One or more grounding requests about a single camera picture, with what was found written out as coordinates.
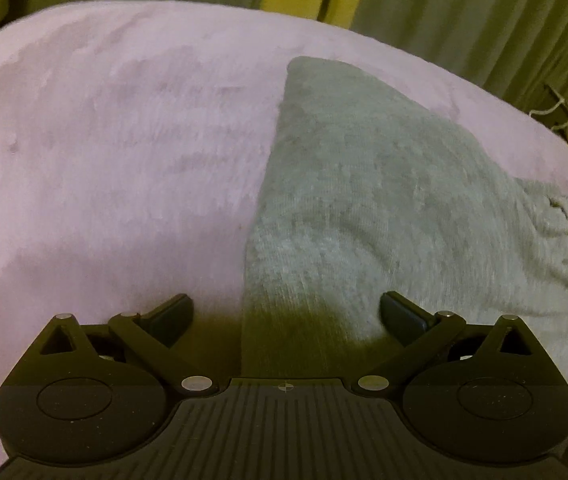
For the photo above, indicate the grey pants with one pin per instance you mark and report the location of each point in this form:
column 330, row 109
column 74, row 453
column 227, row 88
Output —
column 364, row 200

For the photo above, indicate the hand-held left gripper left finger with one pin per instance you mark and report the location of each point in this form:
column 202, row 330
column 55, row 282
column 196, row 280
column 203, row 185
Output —
column 173, row 317

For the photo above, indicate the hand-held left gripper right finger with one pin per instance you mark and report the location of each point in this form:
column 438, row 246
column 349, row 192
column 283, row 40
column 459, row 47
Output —
column 401, row 317

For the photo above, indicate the pink fleece blanket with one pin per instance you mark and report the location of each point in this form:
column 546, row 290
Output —
column 103, row 160

